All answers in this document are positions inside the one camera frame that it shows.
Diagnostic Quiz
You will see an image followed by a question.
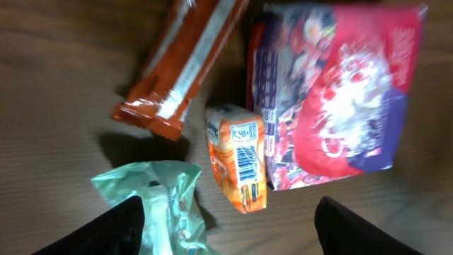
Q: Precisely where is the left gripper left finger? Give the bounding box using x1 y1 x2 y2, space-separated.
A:
33 195 144 255

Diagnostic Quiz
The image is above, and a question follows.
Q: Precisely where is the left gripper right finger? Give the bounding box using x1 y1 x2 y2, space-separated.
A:
314 196 422 255

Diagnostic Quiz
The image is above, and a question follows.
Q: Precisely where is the mint green wipes packet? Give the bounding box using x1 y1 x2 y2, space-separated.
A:
91 161 220 255

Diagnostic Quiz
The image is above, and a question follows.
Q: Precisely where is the small orange carton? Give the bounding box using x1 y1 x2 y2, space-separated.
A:
205 104 267 214

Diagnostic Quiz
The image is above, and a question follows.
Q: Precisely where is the purple pink floral pack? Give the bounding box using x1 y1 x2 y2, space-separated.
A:
247 3 428 191

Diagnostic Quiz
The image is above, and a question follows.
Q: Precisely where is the orange snack bar wrapper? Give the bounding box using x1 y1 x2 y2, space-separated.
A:
111 0 249 140

